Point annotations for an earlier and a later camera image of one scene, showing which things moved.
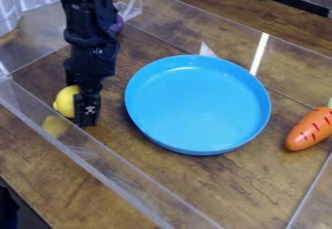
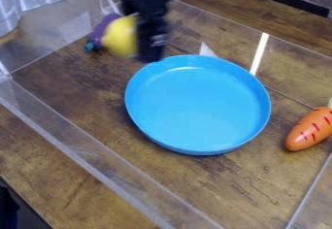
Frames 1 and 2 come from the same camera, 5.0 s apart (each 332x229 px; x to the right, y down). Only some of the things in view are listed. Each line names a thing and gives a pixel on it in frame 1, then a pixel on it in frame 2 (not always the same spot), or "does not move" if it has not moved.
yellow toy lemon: x=63 y=103 to x=120 y=36
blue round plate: x=199 y=104 does not move
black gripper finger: x=87 y=104 to x=151 y=36
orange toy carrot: x=310 y=130 does not move
